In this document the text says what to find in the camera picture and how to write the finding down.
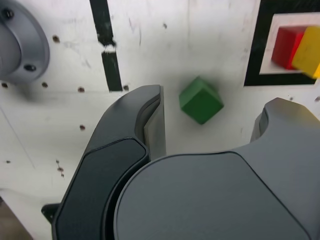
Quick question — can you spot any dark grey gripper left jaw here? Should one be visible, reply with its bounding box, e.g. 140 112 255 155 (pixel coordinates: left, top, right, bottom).
51 84 167 240

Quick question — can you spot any black mount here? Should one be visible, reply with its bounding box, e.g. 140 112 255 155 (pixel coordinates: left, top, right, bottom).
41 203 61 226

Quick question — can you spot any black tape square outline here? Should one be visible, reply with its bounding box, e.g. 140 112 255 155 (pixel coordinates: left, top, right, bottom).
243 0 320 87

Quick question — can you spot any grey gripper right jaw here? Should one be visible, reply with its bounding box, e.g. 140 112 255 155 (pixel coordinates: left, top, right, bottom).
112 97 320 240

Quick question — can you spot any red cube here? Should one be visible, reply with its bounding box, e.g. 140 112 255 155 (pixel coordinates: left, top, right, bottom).
271 24 307 71

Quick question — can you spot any green cube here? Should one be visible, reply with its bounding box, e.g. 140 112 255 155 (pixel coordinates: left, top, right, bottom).
178 75 224 126

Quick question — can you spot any black tape strip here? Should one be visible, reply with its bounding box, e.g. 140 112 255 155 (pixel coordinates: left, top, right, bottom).
89 0 124 92

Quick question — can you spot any yellow cube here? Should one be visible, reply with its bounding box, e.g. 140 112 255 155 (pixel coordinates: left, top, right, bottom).
291 25 320 80

